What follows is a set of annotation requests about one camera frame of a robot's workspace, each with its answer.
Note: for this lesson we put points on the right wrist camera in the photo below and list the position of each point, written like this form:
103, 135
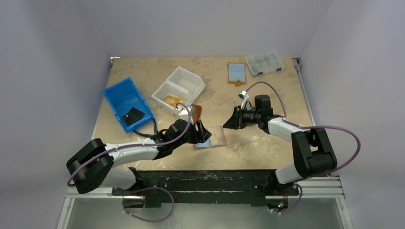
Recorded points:
244, 97

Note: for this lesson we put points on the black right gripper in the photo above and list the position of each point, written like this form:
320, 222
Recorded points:
239, 117

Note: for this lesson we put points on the clear plastic organizer box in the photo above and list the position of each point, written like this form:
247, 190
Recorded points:
263, 64

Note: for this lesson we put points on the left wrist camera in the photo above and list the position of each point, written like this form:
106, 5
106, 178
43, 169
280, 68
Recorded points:
184, 115

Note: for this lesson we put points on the black mounting base plate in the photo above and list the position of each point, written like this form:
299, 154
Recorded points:
256, 187

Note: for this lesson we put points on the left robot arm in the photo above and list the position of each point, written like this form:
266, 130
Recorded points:
99, 165

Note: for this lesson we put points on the gold card in holder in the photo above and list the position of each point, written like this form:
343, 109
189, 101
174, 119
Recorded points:
217, 136

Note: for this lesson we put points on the orange open card holder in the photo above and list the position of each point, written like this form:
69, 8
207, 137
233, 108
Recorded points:
236, 73

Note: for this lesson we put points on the white double compartment bin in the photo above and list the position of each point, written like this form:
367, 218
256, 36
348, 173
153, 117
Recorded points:
182, 84

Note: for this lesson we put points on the blue handled wire cutters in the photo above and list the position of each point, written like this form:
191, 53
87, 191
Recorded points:
148, 129

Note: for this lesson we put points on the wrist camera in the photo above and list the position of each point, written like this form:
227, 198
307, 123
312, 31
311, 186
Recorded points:
244, 97
184, 115

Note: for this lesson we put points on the aluminium frame rail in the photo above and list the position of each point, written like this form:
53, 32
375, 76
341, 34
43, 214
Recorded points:
98, 164

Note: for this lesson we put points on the blue plastic bin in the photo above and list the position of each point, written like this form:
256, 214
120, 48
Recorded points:
124, 95

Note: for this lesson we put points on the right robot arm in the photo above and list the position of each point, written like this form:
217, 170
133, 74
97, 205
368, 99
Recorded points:
312, 150

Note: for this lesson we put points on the brown leather card holder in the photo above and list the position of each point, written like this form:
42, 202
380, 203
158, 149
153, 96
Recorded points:
196, 112

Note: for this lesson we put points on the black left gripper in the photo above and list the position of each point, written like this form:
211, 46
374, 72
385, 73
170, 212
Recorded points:
196, 132

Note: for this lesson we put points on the gold credit card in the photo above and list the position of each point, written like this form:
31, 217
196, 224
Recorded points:
168, 99

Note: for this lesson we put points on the gold card from holder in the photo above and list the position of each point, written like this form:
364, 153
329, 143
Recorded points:
175, 101

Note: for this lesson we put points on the black card holder in bin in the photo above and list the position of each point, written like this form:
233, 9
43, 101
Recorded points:
132, 116

